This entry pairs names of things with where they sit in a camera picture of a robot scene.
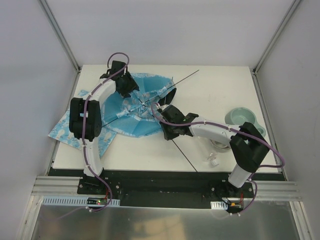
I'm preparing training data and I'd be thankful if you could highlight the thin black tent pole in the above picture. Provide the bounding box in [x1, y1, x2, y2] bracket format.
[101, 69, 200, 128]

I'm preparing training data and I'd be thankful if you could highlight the blue snowman pet tent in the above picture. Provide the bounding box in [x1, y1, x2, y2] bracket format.
[101, 73, 177, 138]

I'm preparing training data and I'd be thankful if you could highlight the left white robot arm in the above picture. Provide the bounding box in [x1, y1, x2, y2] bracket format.
[69, 60, 139, 195]

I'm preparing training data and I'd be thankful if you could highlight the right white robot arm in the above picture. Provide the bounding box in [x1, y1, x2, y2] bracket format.
[155, 103, 270, 198]

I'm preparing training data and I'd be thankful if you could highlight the green double pet bowl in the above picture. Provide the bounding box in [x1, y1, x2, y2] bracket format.
[224, 107, 266, 137]

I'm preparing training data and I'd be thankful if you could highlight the blue snowman tent mat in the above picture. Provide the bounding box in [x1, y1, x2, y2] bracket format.
[48, 90, 117, 156]

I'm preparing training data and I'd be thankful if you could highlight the clear plastic water bottle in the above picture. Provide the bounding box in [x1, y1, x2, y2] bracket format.
[200, 138, 219, 168]

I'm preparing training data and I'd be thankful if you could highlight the stainless steel bowl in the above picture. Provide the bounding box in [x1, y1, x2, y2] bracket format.
[210, 140, 231, 153]

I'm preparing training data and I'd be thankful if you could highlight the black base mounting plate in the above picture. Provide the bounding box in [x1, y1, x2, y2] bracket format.
[47, 167, 287, 208]

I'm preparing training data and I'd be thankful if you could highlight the right aluminium frame post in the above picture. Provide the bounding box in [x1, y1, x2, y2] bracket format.
[252, 0, 308, 75]

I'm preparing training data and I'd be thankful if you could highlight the aluminium frame post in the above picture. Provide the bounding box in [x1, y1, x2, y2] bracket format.
[38, 0, 81, 72]
[252, 0, 308, 75]

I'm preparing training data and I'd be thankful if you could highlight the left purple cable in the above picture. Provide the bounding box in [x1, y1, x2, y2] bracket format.
[57, 52, 130, 218]

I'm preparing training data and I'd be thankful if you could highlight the left aluminium frame post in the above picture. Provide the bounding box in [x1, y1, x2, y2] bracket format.
[38, 0, 81, 72]

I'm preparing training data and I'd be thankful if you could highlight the aluminium front rail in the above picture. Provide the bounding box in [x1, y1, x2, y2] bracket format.
[31, 176, 302, 202]

